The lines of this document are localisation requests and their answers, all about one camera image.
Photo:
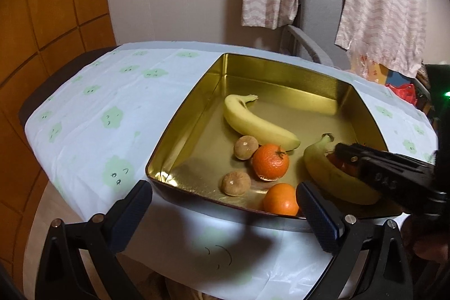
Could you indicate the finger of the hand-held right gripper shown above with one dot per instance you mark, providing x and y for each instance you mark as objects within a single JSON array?
[
  {"x": 397, "y": 187},
  {"x": 383, "y": 157}
]

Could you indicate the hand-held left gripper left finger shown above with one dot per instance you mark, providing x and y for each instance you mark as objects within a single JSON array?
[{"x": 132, "y": 212}]

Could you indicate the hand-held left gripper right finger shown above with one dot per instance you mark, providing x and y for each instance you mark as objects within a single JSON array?
[{"x": 316, "y": 215}]

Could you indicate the orange mandarin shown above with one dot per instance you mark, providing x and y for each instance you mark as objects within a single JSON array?
[
  {"x": 270, "y": 163},
  {"x": 281, "y": 200}
]

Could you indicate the yellow banana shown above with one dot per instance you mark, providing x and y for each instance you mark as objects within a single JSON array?
[
  {"x": 327, "y": 177},
  {"x": 260, "y": 131}
]

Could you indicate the small red tomato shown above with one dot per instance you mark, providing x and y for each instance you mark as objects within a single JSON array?
[{"x": 342, "y": 166}]

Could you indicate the brown round fruit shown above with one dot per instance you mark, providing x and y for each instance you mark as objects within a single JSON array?
[
  {"x": 246, "y": 148},
  {"x": 235, "y": 184}
]

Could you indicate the gold-lined dark tin box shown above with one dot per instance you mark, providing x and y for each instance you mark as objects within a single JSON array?
[{"x": 211, "y": 131}]

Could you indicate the person's right hand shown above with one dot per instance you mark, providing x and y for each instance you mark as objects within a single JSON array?
[{"x": 429, "y": 240}]

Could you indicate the red plastic bag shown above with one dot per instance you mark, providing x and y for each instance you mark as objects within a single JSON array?
[{"x": 404, "y": 92}]

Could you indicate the yellow box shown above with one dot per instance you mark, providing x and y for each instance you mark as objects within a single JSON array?
[{"x": 379, "y": 73}]

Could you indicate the clear printed plastic bag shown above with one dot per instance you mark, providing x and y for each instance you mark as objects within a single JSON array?
[{"x": 362, "y": 61}]

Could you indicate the dark round table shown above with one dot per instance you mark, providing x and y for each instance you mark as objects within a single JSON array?
[{"x": 52, "y": 82}]

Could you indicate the grey armchair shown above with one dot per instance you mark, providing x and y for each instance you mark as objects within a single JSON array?
[{"x": 320, "y": 11}]

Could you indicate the wooden panelled door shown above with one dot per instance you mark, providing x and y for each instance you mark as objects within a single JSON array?
[{"x": 42, "y": 4}]

